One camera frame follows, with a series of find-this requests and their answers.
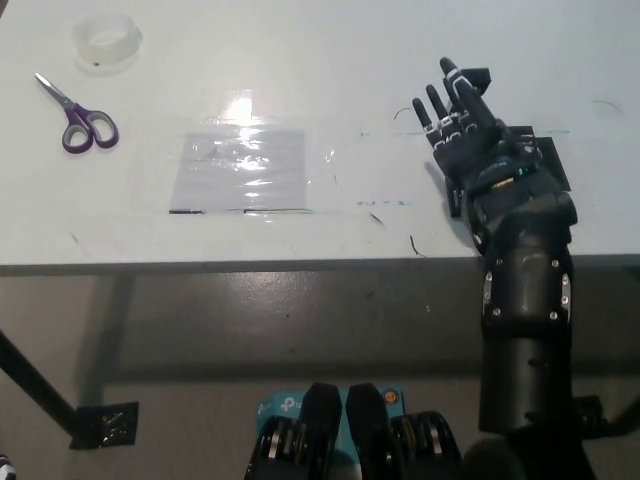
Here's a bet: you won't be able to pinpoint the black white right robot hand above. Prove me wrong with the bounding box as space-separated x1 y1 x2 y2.
412 57 552 195

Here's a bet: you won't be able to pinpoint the black stapler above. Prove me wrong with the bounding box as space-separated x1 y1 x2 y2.
439 64 494 220

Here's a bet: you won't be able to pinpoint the black tape mark patch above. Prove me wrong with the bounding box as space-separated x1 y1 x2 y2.
509 124 574 194

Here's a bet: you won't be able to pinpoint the black metal table leg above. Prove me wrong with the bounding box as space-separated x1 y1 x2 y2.
605 398 640 437
0 327 84 442

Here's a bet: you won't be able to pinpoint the taped clear plastic sheet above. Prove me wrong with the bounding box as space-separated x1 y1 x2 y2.
168 128 309 215

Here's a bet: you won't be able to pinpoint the clear adhesive tape roll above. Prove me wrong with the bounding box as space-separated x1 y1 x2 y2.
70 13 144 76

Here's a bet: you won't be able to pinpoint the purple handled scissors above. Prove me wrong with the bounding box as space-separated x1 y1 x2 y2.
33 72 120 154

